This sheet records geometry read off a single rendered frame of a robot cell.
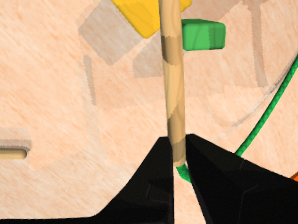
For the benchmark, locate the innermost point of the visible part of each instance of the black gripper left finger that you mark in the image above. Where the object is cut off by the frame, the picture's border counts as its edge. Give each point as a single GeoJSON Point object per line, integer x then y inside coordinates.
{"type": "Point", "coordinates": [147, 198]}

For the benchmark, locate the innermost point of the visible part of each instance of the yellow square block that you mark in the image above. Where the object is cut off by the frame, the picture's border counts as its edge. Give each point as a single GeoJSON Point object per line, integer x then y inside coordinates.
{"type": "Point", "coordinates": [143, 14]}

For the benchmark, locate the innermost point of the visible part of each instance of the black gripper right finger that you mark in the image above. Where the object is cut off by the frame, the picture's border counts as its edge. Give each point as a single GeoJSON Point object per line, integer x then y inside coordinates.
{"type": "Point", "coordinates": [232, 190]}

